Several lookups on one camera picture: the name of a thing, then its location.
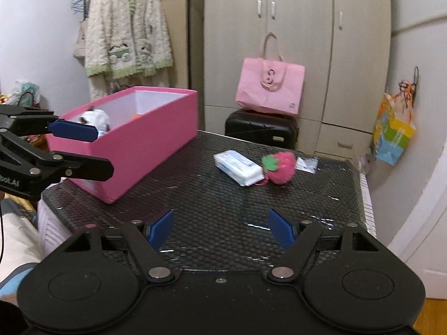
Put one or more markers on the orange carrot plush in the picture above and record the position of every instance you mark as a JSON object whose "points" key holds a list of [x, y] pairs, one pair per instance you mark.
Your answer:
{"points": [[137, 116]]}

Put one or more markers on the white wardrobe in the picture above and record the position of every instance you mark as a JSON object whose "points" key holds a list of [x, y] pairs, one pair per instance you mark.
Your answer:
{"points": [[343, 45]]}

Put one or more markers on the pink paper shopping bag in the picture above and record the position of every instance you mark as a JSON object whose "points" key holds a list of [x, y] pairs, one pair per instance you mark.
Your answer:
{"points": [[270, 86]]}

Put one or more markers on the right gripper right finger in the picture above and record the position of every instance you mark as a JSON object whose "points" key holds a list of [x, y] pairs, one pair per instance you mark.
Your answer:
{"points": [[298, 242]]}

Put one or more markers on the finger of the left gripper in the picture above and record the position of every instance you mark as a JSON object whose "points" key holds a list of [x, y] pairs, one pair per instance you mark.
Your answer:
{"points": [[52, 122], [61, 164]]}

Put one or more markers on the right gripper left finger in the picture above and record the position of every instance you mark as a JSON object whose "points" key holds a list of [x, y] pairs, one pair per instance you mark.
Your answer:
{"points": [[144, 240]]}

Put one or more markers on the black suitcase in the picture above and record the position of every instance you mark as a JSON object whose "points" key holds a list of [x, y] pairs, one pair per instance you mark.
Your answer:
{"points": [[271, 129]]}

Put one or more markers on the small clear wrapper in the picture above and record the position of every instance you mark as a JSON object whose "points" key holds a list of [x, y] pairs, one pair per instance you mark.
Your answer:
{"points": [[307, 164]]}

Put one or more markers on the white tissue pack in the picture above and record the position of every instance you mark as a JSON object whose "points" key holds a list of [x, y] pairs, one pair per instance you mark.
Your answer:
{"points": [[242, 170]]}

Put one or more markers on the pink cardboard box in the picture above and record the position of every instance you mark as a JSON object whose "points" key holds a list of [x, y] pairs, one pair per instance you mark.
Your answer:
{"points": [[136, 148]]}

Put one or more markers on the pink strawberry plush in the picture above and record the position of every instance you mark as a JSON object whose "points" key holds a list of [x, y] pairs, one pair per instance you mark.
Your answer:
{"points": [[278, 168]]}

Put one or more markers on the cream fleece pajama jacket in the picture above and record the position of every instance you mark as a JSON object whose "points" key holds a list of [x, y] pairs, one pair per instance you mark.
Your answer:
{"points": [[126, 38]]}

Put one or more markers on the cream fleece pajama pants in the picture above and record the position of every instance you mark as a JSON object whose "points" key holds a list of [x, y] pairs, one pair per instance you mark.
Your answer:
{"points": [[101, 86]]}

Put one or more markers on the canvas tote bag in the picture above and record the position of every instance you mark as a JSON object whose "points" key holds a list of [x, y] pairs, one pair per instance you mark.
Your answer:
{"points": [[79, 46]]}

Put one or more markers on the white black plush toy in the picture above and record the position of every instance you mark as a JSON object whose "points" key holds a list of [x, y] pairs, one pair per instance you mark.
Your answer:
{"points": [[97, 118]]}

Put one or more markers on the colorful cartoon bag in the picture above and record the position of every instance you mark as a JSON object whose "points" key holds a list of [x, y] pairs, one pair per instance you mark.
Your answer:
{"points": [[394, 126]]}

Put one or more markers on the woven basket bag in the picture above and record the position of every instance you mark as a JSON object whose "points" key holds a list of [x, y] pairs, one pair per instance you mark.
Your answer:
{"points": [[27, 99]]}

